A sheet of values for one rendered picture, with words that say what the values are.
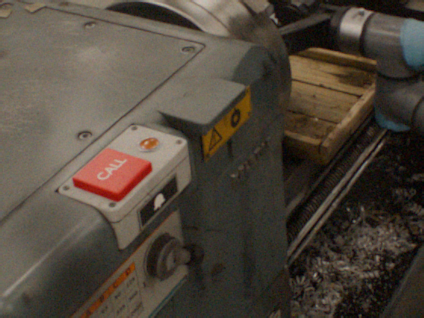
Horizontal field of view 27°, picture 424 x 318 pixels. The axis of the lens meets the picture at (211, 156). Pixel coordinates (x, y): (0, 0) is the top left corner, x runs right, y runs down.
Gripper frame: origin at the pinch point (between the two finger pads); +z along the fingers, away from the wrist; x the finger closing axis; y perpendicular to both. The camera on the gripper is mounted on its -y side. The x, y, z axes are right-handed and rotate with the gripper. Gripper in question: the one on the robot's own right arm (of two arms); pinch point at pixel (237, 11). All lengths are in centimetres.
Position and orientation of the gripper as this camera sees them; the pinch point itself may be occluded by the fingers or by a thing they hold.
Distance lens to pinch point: 156.7
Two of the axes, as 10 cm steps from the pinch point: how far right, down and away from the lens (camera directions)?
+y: 5.5, -5.3, 6.4
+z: -8.3, -2.7, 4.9
